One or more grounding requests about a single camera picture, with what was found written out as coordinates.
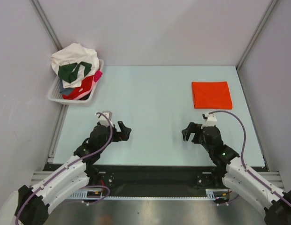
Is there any white plastic basket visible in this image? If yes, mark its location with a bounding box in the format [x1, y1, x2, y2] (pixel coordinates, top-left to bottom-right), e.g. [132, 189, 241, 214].
[47, 59, 105, 106]

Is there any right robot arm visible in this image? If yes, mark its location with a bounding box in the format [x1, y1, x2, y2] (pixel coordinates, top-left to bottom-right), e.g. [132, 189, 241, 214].
[182, 122, 291, 225]

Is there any orange t shirt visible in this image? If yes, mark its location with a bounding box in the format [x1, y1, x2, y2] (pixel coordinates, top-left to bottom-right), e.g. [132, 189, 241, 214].
[191, 82, 233, 110]

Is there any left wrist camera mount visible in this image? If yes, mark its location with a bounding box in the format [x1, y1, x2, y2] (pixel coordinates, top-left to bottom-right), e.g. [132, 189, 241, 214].
[95, 111, 113, 127]

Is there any white slotted cable duct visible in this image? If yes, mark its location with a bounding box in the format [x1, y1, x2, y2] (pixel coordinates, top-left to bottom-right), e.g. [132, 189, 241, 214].
[67, 188, 230, 202]

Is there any green and white t shirt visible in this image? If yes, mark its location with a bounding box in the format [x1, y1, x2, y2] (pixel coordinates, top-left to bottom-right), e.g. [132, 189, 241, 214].
[58, 61, 92, 83]

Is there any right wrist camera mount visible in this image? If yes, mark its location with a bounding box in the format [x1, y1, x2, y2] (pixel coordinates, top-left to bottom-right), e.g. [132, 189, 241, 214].
[201, 112, 217, 129]

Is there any pink garment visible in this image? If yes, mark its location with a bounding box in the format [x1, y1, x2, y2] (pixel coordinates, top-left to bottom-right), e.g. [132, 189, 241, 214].
[93, 70, 103, 83]

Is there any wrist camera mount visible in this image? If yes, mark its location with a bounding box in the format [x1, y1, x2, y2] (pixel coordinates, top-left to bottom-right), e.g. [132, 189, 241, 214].
[95, 111, 113, 127]
[201, 112, 217, 129]

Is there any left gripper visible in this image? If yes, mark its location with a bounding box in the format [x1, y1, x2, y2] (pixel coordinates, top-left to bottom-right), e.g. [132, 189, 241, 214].
[98, 121, 130, 153]

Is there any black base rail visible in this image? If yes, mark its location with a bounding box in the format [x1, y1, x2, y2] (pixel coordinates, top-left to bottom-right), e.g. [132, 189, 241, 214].
[43, 164, 269, 198]

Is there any grey t shirt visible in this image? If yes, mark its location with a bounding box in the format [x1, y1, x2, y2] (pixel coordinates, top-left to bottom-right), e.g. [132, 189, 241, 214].
[60, 80, 74, 96]

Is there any red t shirt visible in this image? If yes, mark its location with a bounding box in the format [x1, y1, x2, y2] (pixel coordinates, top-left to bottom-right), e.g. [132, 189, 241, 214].
[62, 76, 96, 100]

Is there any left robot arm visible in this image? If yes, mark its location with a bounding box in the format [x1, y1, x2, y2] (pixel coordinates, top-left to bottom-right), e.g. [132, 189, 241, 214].
[14, 121, 132, 225]

